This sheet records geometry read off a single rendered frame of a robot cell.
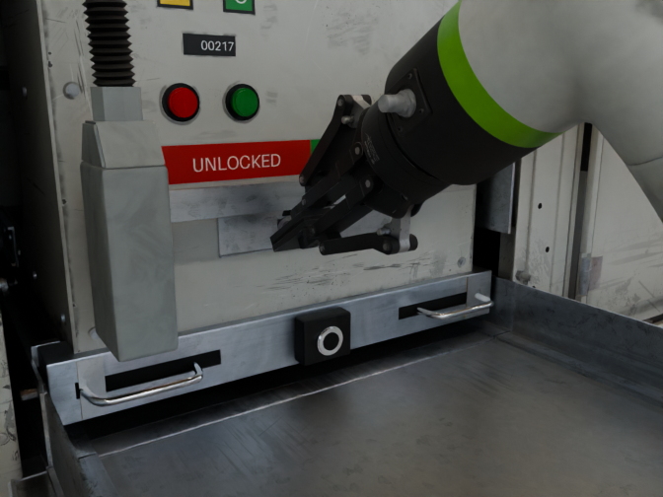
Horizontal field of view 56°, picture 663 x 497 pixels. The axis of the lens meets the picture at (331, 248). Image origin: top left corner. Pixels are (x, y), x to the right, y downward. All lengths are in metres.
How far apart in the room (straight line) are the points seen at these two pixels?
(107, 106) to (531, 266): 0.57
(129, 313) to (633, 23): 0.36
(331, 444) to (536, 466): 0.17
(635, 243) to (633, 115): 0.70
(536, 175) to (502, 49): 0.51
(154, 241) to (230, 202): 0.12
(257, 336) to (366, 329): 0.14
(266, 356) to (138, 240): 0.24
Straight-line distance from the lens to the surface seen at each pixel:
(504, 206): 0.80
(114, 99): 0.47
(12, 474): 0.59
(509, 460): 0.57
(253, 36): 0.62
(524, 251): 0.83
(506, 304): 0.84
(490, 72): 0.32
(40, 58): 0.56
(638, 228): 0.99
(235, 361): 0.64
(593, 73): 0.29
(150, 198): 0.46
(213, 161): 0.60
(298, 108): 0.64
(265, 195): 0.58
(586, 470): 0.58
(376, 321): 0.72
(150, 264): 0.47
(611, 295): 0.97
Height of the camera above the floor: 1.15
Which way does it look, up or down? 14 degrees down
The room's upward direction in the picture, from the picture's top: straight up
